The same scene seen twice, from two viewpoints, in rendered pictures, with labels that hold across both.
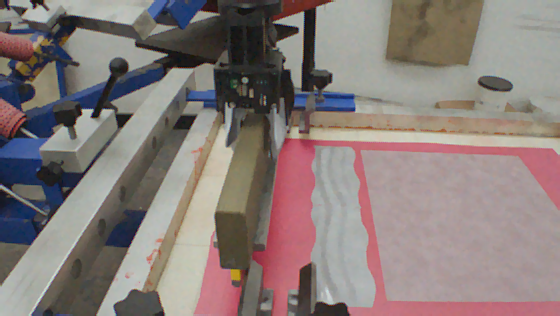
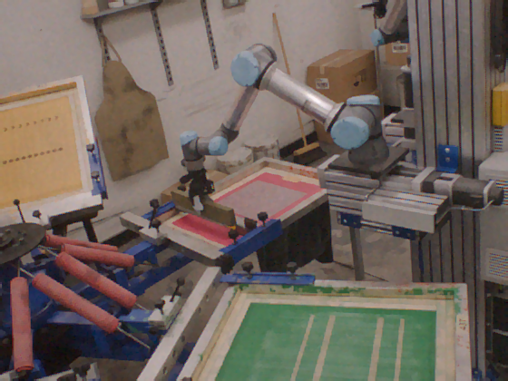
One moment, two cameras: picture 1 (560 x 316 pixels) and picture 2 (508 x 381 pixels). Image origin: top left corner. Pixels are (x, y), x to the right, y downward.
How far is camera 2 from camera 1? 2.03 m
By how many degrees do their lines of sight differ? 38
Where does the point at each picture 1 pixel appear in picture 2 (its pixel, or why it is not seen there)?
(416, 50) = (131, 164)
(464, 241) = (264, 205)
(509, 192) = (264, 190)
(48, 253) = (197, 246)
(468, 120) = (234, 178)
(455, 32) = (151, 140)
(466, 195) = (254, 197)
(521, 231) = (275, 195)
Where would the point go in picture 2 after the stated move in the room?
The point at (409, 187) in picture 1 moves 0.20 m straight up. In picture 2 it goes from (238, 203) to (229, 164)
